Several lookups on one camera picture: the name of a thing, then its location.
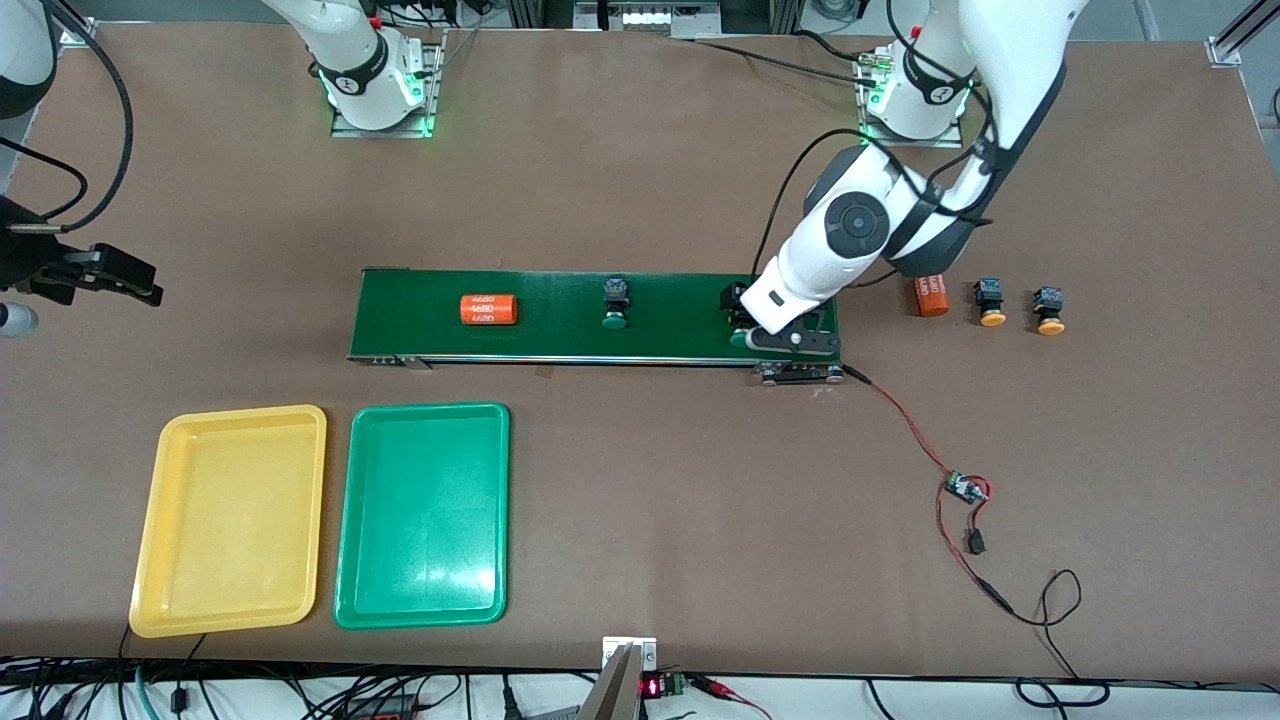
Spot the green conveyor belt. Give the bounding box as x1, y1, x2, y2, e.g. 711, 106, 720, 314
347, 267, 846, 386

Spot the yellow plastic tray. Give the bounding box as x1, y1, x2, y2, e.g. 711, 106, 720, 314
128, 404, 329, 639

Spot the silver box with lights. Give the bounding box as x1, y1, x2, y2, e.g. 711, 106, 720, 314
575, 0, 723, 39

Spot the red test lead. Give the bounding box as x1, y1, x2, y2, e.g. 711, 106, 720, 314
690, 675, 773, 720

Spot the green plastic tray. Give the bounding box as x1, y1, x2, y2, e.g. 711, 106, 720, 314
332, 402, 512, 631

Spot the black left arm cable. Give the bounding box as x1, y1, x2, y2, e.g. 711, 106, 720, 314
755, 0, 1001, 286

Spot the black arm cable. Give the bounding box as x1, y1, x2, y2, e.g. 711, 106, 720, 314
755, 0, 1001, 286
0, 0, 136, 236

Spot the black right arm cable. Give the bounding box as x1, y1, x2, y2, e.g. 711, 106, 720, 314
0, 0, 136, 236

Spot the red and black wire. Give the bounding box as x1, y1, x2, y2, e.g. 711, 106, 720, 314
843, 365, 1016, 616

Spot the black table cable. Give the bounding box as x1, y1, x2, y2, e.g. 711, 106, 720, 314
690, 28, 881, 86

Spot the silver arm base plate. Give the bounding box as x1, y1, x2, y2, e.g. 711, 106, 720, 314
858, 50, 966, 149
330, 30, 446, 139

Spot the silver camera mount bracket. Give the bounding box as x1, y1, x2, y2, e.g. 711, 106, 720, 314
578, 636, 659, 720

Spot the looped black cable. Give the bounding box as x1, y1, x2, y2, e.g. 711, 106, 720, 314
1005, 568, 1113, 709

